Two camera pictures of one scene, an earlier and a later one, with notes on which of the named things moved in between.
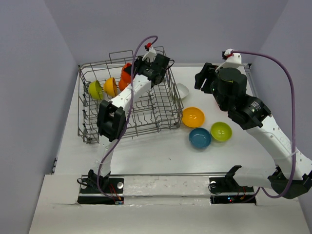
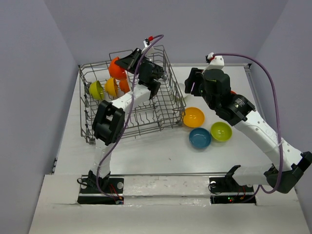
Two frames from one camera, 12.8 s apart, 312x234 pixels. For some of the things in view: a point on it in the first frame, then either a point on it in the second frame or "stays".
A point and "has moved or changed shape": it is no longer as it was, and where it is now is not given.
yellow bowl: x=110 y=87 stays
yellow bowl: x=193 y=117 stays
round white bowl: x=122 y=85 stays
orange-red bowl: x=126 y=76 has moved or changed shape
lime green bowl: x=95 y=90 stays
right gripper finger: x=201 y=77 to x=190 y=83
